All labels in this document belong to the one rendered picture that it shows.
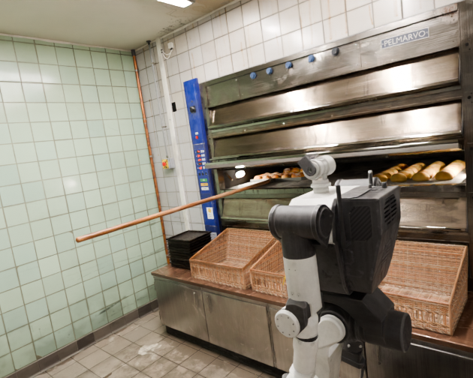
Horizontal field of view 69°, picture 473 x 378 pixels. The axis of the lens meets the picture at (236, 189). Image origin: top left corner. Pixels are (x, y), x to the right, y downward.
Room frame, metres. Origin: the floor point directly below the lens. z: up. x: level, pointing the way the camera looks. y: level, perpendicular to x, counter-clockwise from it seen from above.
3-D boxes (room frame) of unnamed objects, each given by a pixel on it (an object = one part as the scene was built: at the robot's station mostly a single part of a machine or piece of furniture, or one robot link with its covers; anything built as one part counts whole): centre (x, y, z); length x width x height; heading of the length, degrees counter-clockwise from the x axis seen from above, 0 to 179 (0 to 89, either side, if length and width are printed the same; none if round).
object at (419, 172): (2.35, -1.26, 1.21); 0.61 x 0.48 x 0.06; 139
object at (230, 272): (2.58, 0.08, 0.72); 0.56 x 0.49 x 0.28; 48
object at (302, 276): (0.93, -0.14, 1.12); 0.13 x 0.12 x 0.22; 139
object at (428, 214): (2.40, -0.54, 1.02); 1.79 x 0.11 x 0.19; 49
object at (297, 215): (0.91, -0.16, 1.30); 0.12 x 0.09 x 0.14; 50
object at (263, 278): (2.19, -0.37, 0.72); 0.56 x 0.49 x 0.28; 48
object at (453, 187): (2.42, -0.55, 1.16); 1.80 x 0.06 x 0.04; 49
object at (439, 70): (2.40, -0.54, 1.80); 1.79 x 0.11 x 0.19; 49
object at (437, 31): (2.42, -0.55, 1.99); 1.80 x 0.08 x 0.21; 49
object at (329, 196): (1.06, -0.32, 1.23); 0.34 x 0.30 x 0.36; 140
